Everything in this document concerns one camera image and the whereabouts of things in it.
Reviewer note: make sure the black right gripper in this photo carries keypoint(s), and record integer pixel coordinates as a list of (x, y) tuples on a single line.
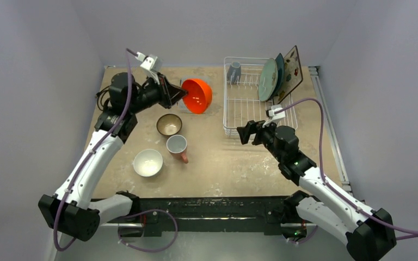
[(256, 132)]

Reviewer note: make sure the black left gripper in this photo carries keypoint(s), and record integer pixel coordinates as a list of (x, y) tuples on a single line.
[(168, 93)]

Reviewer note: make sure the orange bowl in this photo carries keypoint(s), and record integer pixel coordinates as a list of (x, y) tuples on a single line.
[(197, 96)]

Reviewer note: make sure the light green round plate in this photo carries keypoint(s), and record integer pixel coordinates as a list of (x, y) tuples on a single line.
[(268, 80)]

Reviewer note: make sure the grey printed mug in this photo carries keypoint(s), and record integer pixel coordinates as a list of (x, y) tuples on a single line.
[(234, 73)]

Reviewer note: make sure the square floral plate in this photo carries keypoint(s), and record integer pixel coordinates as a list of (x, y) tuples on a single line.
[(293, 75)]

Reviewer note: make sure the teal square plate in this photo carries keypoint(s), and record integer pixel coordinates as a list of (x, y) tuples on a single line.
[(281, 73)]

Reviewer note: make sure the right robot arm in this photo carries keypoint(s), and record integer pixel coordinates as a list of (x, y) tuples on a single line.
[(324, 187)]

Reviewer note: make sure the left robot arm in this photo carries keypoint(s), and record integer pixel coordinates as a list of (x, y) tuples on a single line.
[(93, 155)]

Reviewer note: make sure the brown rimmed beige bowl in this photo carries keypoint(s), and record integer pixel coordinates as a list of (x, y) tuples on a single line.
[(169, 124)]

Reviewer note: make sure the pink flowered mug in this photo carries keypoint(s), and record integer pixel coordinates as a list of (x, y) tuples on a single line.
[(177, 147)]

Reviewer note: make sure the white bowl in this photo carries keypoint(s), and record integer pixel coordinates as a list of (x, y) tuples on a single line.
[(148, 163)]

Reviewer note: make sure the white wire dish rack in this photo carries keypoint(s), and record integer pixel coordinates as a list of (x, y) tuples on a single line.
[(241, 98)]

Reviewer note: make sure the black table edge rail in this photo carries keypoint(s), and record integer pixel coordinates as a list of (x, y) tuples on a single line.
[(267, 214)]

